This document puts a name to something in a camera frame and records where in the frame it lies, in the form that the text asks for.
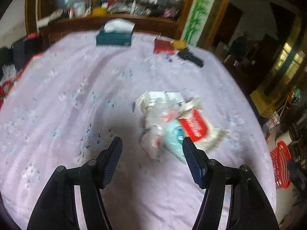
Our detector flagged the small white carton box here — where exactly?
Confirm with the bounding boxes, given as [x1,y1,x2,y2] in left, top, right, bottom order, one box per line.
[133,91,185,112]

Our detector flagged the red plastic mesh basket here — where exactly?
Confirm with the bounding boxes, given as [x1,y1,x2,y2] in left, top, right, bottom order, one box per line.
[270,141,291,189]

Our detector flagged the teal cartoon tissue pack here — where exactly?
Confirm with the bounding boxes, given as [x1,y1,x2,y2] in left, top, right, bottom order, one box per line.
[163,119,186,164]

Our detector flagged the red booklet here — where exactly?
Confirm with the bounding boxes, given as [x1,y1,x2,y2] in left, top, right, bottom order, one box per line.
[153,38,175,55]

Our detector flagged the teal tissue box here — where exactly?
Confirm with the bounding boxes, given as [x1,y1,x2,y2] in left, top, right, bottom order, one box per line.
[96,18,135,47]

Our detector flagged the bamboo painted pillar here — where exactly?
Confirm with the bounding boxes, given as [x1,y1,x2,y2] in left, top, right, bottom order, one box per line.
[174,0,230,49]

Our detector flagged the lilac floral tablecloth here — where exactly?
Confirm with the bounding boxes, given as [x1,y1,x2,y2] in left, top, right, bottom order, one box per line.
[1,32,276,229]

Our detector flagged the black device on table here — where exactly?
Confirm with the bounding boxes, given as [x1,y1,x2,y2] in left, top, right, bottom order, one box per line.
[177,48,204,68]

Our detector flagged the yellow tape roll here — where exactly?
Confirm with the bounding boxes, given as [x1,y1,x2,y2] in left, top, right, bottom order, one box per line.
[171,40,187,50]

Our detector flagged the clear plastic bag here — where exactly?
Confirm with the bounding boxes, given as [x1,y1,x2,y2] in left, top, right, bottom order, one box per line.
[140,101,180,159]

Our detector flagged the gold pillar base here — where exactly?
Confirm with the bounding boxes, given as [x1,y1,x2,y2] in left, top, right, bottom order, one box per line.
[250,15,306,118]

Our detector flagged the wooden cabinet counter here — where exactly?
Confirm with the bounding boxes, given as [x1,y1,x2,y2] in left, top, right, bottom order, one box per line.
[38,13,180,46]

